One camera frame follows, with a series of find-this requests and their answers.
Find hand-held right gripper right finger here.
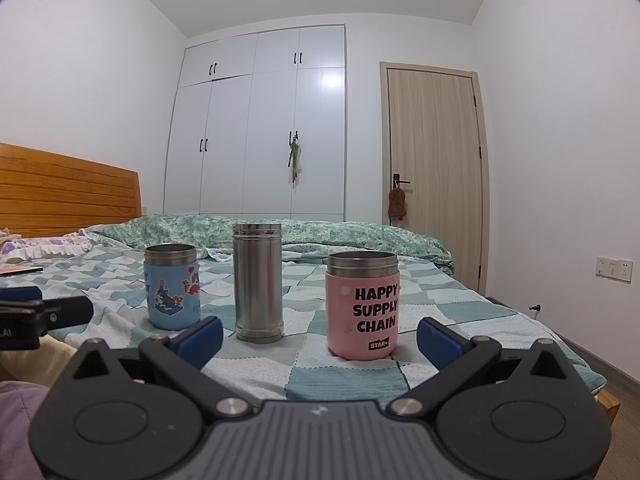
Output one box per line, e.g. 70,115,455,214
387,316,569,417

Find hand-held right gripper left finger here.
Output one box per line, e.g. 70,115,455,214
74,316,257,417

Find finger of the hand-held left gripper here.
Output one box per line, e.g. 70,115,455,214
31,295,94,334
0,286,44,307

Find tall stainless steel cup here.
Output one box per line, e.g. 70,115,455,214
232,220,285,344

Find blue cartoon sleeve cup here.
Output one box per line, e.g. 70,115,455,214
143,243,202,331

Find pink sleeve steel cup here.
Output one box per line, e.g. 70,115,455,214
325,251,401,361

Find cream cloth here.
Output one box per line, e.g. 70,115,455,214
0,334,81,390

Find purple floral pillow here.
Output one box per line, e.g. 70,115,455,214
0,231,102,266

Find purple cloth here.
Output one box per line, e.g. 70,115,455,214
0,379,52,480

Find wooden bed headboard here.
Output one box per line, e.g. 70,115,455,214
0,142,141,239

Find green floral quilt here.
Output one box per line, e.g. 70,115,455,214
80,212,456,277

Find light wooden door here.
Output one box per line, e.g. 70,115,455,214
378,61,490,294

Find green hanging ornament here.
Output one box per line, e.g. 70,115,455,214
287,139,303,184

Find white built-in wardrobe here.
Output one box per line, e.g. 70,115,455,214
163,23,348,222

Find wooden bed frame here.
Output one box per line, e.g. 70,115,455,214
592,384,622,427

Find white wall socket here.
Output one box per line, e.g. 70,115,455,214
594,254,634,282

